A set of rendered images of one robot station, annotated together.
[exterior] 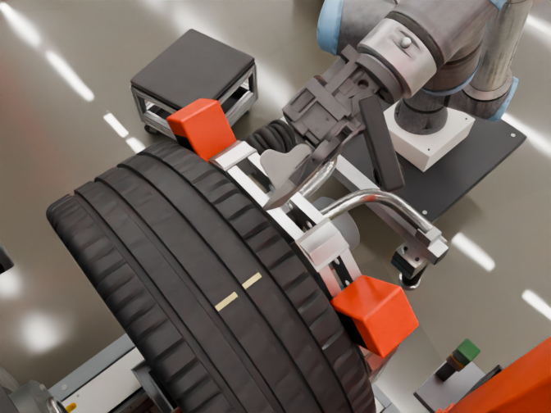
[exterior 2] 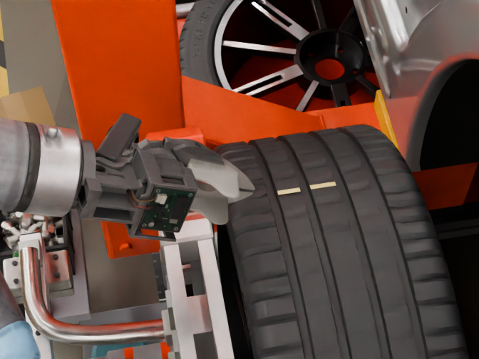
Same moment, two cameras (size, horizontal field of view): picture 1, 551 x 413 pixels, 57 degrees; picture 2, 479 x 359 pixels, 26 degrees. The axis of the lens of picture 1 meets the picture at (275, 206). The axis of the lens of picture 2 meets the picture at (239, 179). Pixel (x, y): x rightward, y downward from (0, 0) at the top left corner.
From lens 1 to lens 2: 1.03 m
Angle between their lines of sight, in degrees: 62
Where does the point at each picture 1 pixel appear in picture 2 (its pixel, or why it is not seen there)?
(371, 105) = (109, 150)
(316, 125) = (172, 167)
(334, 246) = not seen: hidden behind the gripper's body
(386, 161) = (125, 126)
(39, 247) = not seen: outside the picture
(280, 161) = (220, 181)
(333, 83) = (128, 183)
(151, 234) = (368, 279)
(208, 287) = (333, 201)
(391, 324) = (176, 132)
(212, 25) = not seen: outside the picture
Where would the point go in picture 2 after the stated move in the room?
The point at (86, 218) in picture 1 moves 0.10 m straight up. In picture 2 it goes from (432, 348) to (447, 309)
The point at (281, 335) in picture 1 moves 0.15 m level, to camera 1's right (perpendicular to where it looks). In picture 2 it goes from (284, 157) to (183, 109)
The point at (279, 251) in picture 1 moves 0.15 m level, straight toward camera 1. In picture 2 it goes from (246, 202) to (308, 114)
